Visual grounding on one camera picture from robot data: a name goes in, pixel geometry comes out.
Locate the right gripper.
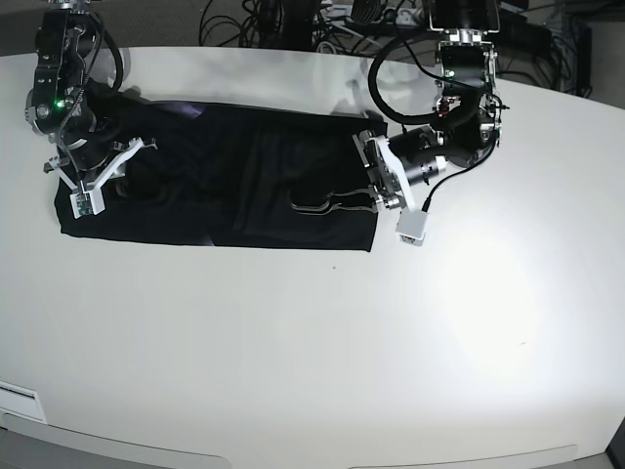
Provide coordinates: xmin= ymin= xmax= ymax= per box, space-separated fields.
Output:
xmin=43 ymin=130 xmax=158 ymax=195

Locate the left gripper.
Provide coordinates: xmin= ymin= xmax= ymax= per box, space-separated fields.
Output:
xmin=290 ymin=129 xmax=447 ymax=215

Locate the black T-shirt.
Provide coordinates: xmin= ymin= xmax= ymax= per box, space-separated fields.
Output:
xmin=55 ymin=95 xmax=387 ymax=251

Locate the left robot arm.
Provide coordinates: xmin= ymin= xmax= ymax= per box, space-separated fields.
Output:
xmin=291 ymin=1 xmax=505 ymax=216

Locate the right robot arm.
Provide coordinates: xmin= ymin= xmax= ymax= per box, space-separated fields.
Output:
xmin=24 ymin=1 xmax=156 ymax=219

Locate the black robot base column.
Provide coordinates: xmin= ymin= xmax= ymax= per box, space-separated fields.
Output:
xmin=258 ymin=0 xmax=321 ymax=52

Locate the white power strip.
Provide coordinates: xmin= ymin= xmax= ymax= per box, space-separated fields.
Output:
xmin=379 ymin=6 xmax=425 ymax=28

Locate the white label plate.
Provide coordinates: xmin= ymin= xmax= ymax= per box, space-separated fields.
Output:
xmin=0 ymin=382 xmax=47 ymax=424

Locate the black box on floor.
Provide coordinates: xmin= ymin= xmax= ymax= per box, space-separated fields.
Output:
xmin=493 ymin=21 xmax=552 ymax=56

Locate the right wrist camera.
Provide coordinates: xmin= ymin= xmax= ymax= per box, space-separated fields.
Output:
xmin=69 ymin=189 xmax=105 ymax=219

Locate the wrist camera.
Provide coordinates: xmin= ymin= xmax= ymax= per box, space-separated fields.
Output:
xmin=69 ymin=189 xmax=105 ymax=219
xmin=396 ymin=210 xmax=429 ymax=246

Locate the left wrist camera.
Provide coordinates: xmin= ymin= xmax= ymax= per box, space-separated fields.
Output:
xmin=396 ymin=210 xmax=429 ymax=246

